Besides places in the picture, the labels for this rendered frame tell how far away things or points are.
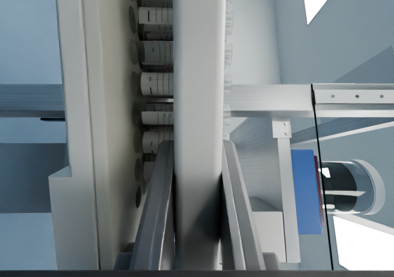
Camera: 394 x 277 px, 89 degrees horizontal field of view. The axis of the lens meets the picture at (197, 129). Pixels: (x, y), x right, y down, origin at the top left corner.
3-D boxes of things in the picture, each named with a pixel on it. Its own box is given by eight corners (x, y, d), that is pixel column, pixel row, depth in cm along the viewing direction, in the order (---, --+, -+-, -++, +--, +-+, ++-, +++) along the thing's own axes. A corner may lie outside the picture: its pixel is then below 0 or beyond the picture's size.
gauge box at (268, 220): (193, 264, 42) (286, 263, 43) (193, 212, 44) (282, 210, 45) (193, 231, 64) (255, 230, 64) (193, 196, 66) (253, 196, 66)
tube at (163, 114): (107, 102, 13) (227, 104, 13) (108, 122, 13) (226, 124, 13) (98, 102, 11) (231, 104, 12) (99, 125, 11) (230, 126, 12)
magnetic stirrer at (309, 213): (292, 242, 46) (330, 241, 47) (285, 149, 50) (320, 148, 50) (262, 219, 66) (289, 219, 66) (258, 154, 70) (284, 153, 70)
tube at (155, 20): (102, 12, 12) (229, 16, 12) (103, 35, 12) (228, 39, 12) (91, 0, 11) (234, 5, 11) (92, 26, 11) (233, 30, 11)
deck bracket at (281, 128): (274, 137, 47) (292, 137, 47) (272, 117, 48) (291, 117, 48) (272, 138, 48) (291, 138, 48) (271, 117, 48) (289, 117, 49)
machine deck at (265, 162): (282, 263, 43) (301, 263, 43) (269, 94, 50) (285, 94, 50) (230, 206, 104) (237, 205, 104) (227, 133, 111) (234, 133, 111)
